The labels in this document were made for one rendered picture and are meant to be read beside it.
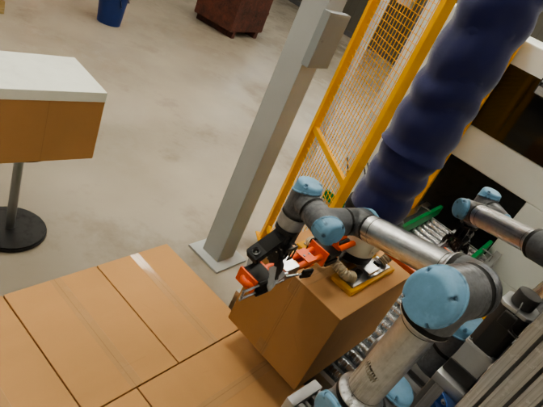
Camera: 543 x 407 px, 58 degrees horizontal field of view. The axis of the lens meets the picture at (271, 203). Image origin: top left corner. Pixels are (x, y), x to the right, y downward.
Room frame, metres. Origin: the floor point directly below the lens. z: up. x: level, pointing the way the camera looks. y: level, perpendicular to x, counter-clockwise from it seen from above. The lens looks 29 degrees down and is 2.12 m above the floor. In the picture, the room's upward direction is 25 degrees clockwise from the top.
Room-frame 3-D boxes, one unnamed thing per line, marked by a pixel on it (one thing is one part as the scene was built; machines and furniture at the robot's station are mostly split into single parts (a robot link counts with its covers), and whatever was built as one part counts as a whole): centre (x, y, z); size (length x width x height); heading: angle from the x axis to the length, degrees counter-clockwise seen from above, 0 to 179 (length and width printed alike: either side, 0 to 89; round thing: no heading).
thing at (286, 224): (1.19, -0.07, 1.43); 0.08 x 0.08 x 0.05
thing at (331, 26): (2.73, 0.10, 1.62); 0.20 x 0.05 x 0.30; 151
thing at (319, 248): (1.47, -0.24, 1.20); 0.10 x 0.08 x 0.06; 59
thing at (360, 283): (1.64, -0.45, 1.10); 0.34 x 0.10 x 0.05; 149
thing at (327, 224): (1.13, -0.15, 1.50); 0.11 x 0.11 x 0.08; 43
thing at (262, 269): (1.18, -0.05, 1.20); 0.08 x 0.07 x 0.05; 149
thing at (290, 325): (1.68, -0.36, 0.87); 0.60 x 0.40 x 0.40; 149
